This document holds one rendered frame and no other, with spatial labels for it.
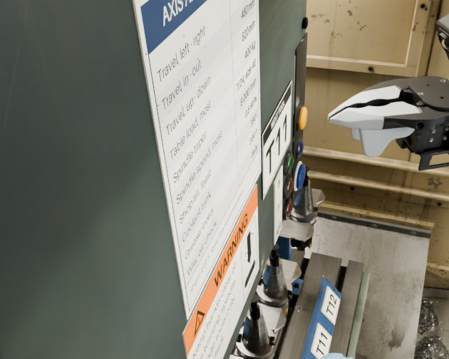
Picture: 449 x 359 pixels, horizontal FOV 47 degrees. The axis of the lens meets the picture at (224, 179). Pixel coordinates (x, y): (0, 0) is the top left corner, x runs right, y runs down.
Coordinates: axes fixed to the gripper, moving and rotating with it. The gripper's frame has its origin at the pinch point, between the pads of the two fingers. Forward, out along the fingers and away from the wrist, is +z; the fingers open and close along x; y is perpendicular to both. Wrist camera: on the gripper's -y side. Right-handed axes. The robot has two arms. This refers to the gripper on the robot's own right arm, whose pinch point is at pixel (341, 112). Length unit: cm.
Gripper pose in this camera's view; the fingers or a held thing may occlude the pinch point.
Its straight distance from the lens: 57.5
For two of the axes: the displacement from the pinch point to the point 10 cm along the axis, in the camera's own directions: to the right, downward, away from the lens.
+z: -9.8, 1.5, -1.1
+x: -1.8, -6.0, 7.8
